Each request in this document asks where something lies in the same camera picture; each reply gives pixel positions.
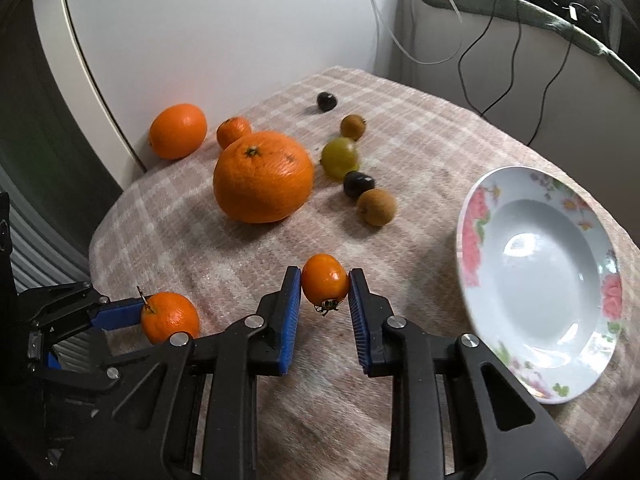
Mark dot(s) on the white round board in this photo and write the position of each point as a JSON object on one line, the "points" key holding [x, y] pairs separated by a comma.
{"points": [[81, 94]]}

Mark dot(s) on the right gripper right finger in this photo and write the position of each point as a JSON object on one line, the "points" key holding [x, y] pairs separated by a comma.
{"points": [[457, 412]]}

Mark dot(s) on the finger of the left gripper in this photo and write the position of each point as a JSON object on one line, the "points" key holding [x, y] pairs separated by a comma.
{"points": [[118, 314]]}

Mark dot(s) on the small orange cherry tomato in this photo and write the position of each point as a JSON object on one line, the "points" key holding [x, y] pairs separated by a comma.
{"points": [[325, 283]]}

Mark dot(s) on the small mandarin with stem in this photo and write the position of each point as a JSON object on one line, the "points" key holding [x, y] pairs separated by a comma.
{"points": [[166, 313]]}

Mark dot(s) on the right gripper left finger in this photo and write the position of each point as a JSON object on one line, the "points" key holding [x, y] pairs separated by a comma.
{"points": [[187, 409]]}

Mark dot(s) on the grey green sill cloth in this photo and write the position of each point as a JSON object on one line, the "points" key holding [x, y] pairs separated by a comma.
{"points": [[529, 14]]}

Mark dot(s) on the dark plum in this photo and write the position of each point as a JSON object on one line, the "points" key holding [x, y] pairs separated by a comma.
{"points": [[326, 101], [356, 183]]}

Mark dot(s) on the medium orange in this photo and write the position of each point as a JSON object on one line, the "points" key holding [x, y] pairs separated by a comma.
{"points": [[177, 131]]}

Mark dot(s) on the pink plaid tablecloth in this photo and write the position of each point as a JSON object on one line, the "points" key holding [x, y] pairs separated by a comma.
{"points": [[325, 419]]}

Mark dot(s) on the large orange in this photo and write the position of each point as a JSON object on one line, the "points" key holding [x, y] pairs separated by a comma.
{"points": [[263, 178]]}

